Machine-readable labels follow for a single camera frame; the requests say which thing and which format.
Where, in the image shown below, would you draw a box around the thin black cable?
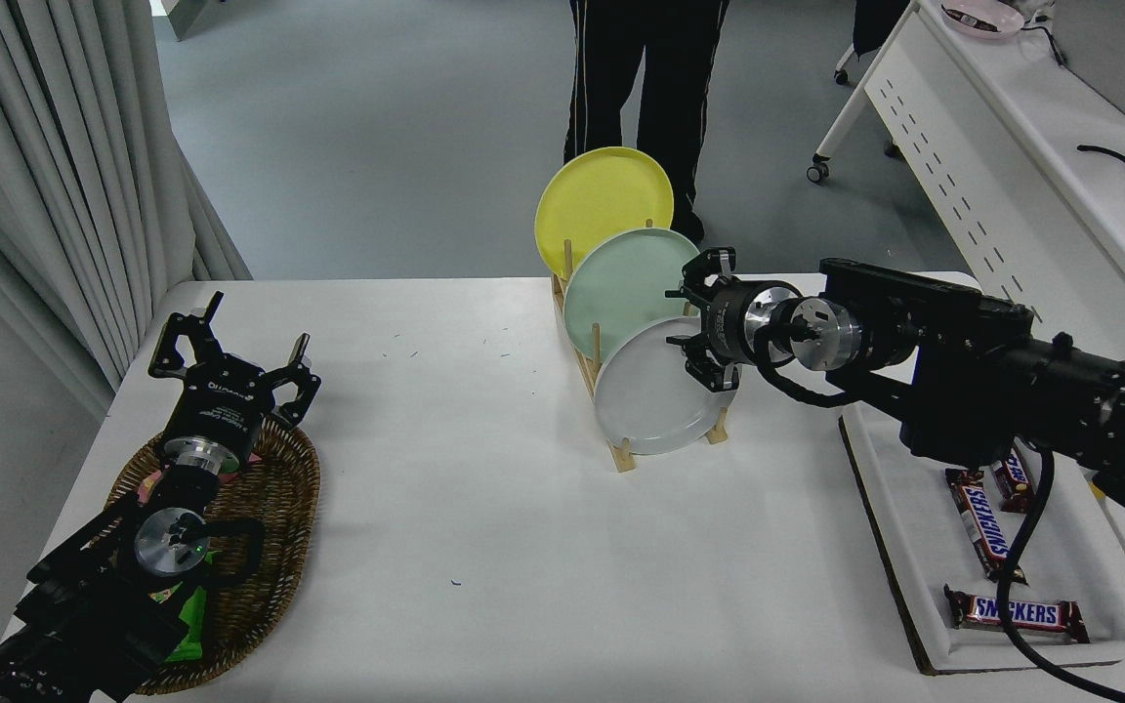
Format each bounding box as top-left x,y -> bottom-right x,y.
1017,21 -> 1068,67

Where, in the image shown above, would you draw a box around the white tray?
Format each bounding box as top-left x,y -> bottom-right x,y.
838,402 -> 1125,677

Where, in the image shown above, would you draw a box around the Snickers chocolate bar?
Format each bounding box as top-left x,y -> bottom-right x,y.
990,444 -> 1038,516
944,584 -> 1092,645
946,467 -> 1028,586

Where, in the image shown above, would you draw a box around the brown wicker basket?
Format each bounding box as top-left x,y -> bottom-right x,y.
105,415 -> 321,696

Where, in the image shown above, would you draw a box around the wooden plate rack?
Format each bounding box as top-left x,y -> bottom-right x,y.
551,239 -> 729,475

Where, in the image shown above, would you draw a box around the grey laptop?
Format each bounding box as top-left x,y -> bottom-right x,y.
1051,0 -> 1125,134

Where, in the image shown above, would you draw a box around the thick black cable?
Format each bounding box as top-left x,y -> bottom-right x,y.
1076,144 -> 1125,182

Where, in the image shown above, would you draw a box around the grey plate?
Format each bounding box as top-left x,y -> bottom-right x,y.
593,315 -> 741,456

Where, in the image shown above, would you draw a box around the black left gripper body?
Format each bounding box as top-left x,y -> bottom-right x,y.
165,356 -> 276,460

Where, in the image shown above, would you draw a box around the green snack packet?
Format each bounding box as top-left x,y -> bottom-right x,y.
164,581 -> 208,665

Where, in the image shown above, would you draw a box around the person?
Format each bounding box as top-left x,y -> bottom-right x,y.
562,0 -> 731,245

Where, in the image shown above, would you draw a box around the grey curtain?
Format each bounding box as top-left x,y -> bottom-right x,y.
0,0 -> 253,421

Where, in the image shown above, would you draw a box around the pale green plate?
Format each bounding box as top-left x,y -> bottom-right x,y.
562,227 -> 708,362

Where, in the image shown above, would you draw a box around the pink bowl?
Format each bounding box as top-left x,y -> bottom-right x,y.
940,3 -> 1025,40

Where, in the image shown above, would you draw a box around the white perforated desk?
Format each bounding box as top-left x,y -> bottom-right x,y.
807,0 -> 1125,364

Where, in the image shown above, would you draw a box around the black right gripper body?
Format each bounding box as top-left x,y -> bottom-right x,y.
703,276 -> 768,370

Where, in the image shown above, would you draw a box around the yellow plate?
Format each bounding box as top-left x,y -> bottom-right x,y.
534,146 -> 675,282

